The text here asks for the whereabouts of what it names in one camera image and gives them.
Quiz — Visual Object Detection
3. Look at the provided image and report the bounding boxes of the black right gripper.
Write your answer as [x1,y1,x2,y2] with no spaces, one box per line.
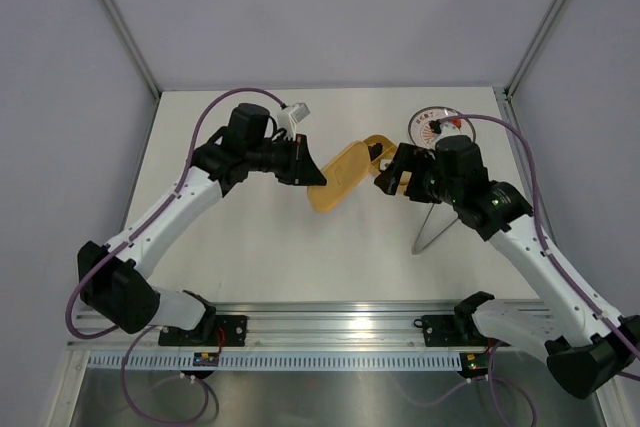
[375,142,462,206]

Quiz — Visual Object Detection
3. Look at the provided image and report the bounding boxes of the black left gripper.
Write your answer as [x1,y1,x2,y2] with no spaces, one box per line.
[247,133,327,187]

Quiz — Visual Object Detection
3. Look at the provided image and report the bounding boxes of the yellow lunch box base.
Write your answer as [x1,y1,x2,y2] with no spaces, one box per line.
[364,134,397,178]

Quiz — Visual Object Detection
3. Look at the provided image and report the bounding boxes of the yellow lunch box lid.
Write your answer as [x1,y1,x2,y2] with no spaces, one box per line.
[307,141,370,213]

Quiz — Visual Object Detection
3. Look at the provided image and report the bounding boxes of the stainless steel food tongs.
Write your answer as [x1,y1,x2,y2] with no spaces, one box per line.
[411,204,458,255]

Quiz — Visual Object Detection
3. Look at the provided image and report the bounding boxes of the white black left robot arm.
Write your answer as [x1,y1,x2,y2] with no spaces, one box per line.
[78,103,327,345]

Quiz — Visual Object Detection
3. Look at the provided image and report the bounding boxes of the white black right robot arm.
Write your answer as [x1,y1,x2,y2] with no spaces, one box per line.
[374,135,639,399]

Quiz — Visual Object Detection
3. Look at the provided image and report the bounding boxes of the white patterned round plate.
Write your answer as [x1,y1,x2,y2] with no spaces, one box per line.
[407,106,476,149]

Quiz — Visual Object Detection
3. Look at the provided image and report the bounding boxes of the reflective metal front panel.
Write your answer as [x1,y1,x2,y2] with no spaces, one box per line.
[71,352,605,426]

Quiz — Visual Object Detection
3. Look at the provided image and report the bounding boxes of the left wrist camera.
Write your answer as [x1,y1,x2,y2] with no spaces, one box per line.
[277,102,310,130]

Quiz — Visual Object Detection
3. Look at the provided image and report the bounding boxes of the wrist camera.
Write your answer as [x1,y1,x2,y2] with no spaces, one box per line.
[277,102,310,130]
[429,120,461,142]

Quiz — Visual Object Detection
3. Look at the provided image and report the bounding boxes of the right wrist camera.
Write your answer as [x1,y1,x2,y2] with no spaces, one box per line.
[429,120,461,142]

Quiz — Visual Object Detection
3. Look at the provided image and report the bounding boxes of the aluminium rail frame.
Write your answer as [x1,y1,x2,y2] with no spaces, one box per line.
[66,300,610,352]

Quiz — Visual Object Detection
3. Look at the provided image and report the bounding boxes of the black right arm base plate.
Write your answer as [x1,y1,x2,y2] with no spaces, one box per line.
[412,314,498,348]

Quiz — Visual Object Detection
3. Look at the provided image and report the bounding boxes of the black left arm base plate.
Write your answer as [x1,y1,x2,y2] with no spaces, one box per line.
[158,314,249,347]

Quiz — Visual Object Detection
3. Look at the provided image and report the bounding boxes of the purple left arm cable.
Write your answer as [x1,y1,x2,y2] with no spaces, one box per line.
[67,88,291,421]

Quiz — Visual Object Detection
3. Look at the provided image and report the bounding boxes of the left aluminium corner post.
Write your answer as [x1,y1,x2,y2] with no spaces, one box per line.
[97,0,162,103]

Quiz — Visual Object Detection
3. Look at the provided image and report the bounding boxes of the aluminium corner post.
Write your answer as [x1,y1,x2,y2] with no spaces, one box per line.
[97,0,162,103]
[503,0,569,103]

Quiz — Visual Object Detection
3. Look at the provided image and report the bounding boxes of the slotted white cable duct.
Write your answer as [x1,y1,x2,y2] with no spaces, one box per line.
[88,350,462,372]

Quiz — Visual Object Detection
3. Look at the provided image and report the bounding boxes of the right aluminium corner post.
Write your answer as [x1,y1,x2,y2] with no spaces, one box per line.
[503,0,569,103]

